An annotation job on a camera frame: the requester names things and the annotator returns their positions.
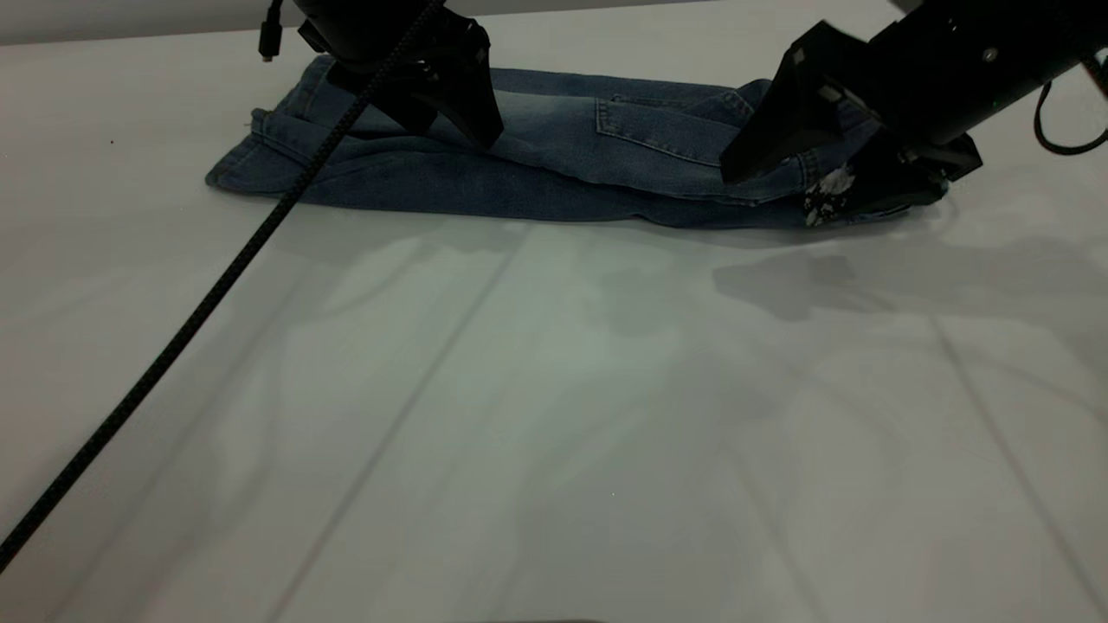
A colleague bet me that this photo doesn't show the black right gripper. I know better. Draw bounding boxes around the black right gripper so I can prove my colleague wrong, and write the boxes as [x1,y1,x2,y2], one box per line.
[720,0,1108,228]

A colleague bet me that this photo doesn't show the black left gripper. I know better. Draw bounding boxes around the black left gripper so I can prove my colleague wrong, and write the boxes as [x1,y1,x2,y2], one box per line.
[294,0,505,150]

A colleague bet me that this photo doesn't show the blue denim pants with print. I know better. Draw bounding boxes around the blue denim pants with print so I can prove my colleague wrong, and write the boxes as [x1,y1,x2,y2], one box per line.
[205,54,953,230]

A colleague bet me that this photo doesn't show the short black plug cable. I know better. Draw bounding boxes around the short black plug cable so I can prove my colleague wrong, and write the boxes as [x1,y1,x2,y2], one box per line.
[260,0,284,63]

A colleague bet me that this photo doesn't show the thin black looped cable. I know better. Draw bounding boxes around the thin black looped cable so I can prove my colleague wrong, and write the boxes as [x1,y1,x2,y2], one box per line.
[1034,52,1108,157]

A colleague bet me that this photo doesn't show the black braided cable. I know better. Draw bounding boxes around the black braided cable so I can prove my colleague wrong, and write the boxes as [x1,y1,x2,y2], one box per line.
[0,0,447,574]

